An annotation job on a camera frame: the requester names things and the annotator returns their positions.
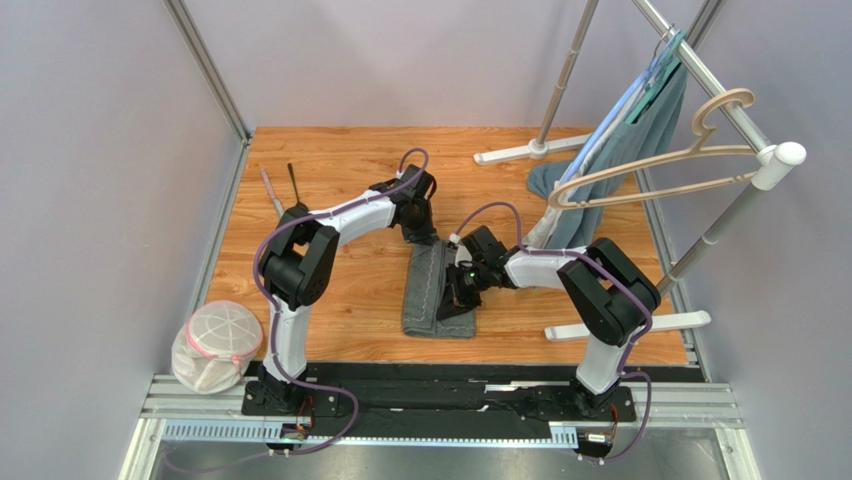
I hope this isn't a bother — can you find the grey stitched cloth napkin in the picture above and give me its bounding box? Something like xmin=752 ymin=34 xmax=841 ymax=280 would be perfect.
xmin=401 ymin=240 xmax=476 ymax=339

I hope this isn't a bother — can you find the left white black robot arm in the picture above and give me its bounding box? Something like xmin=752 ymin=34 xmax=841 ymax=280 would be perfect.
xmin=255 ymin=165 xmax=437 ymax=408

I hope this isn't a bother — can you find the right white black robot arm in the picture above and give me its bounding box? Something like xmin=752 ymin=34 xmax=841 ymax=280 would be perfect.
xmin=436 ymin=226 xmax=662 ymax=401

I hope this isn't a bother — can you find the black spoon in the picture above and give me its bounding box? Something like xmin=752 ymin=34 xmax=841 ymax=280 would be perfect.
xmin=287 ymin=162 xmax=308 ymax=210

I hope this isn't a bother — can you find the teal hanging garment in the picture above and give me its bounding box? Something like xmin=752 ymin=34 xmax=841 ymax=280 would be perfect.
xmin=523 ymin=53 xmax=689 ymax=249

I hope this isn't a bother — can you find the white mesh laundry bag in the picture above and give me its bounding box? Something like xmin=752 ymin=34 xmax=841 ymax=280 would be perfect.
xmin=171 ymin=300 xmax=264 ymax=395

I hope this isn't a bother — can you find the blue clothes hanger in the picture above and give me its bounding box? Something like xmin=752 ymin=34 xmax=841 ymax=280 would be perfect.
xmin=554 ymin=28 xmax=685 ymax=187

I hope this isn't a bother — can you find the wooden clothes hanger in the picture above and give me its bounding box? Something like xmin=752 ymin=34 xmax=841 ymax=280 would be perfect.
xmin=549 ymin=87 xmax=760 ymax=211

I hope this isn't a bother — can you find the metal clothes rack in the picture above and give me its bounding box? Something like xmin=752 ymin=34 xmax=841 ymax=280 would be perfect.
xmin=473 ymin=0 xmax=808 ymax=343

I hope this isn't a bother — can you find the pink handled knife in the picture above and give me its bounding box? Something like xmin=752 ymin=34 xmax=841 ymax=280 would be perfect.
xmin=260 ymin=168 xmax=285 ymax=217

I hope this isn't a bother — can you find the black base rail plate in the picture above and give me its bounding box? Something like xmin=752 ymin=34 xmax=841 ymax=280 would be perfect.
xmin=241 ymin=362 xmax=641 ymax=440

